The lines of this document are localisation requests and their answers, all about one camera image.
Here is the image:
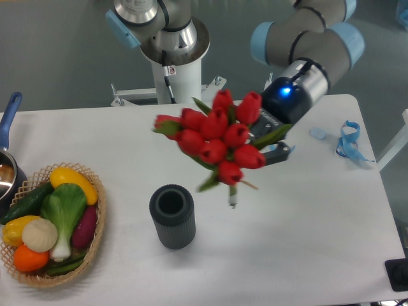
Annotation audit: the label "blue ribbon on right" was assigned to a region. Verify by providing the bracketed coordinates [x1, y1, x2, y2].
[335, 120, 375, 162]

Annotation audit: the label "yellow bell pepper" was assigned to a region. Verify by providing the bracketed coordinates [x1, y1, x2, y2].
[2, 215, 40, 247]

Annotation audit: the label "white frame at right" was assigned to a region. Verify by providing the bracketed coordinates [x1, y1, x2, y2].
[377, 109, 407, 171]

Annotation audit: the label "green pea pods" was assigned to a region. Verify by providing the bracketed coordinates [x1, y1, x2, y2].
[45, 252, 85, 277]

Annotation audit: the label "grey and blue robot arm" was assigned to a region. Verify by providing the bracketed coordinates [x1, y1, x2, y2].
[105, 1, 365, 140]

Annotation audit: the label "dark green cucumber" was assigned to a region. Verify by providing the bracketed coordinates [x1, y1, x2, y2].
[1, 182, 54, 225]

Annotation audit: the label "green bok choy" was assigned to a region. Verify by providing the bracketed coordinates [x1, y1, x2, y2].
[40, 183, 87, 262]

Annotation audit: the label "dark grey ribbed vase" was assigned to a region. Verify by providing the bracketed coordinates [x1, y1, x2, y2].
[149, 184, 196, 250]

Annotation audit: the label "blue handled saucepan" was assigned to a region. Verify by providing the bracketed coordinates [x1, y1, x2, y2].
[1, 92, 27, 217]

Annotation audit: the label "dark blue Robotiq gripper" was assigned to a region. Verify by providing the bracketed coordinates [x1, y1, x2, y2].
[250, 78, 311, 166]

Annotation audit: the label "black device at edge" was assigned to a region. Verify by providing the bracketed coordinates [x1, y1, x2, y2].
[384, 258, 407, 292]

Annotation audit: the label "red tulip bouquet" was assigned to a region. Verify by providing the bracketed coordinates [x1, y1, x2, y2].
[153, 90, 291, 207]

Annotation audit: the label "purple sweet potato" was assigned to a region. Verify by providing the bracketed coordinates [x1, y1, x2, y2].
[71, 206, 98, 249]

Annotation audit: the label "white garlic bun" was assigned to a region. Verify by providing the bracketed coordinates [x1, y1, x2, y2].
[22, 218, 58, 252]

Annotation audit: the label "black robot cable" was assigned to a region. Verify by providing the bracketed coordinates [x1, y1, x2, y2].
[160, 50, 177, 105]

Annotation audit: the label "small blue cap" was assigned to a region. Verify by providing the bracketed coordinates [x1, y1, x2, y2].
[309, 127, 327, 140]

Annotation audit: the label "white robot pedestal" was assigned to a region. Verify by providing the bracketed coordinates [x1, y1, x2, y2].
[110, 43, 227, 107]

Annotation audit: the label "orange fruit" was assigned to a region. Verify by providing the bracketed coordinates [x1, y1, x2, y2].
[13, 244, 49, 272]

